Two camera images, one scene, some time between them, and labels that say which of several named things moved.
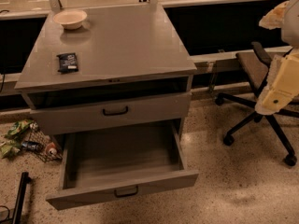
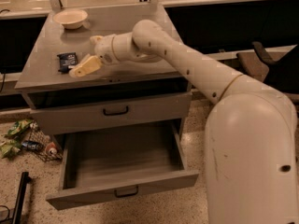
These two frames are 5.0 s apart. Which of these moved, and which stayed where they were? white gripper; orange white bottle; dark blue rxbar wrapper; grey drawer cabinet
Moved: white gripper
Stayed: grey drawer cabinet; dark blue rxbar wrapper; orange white bottle
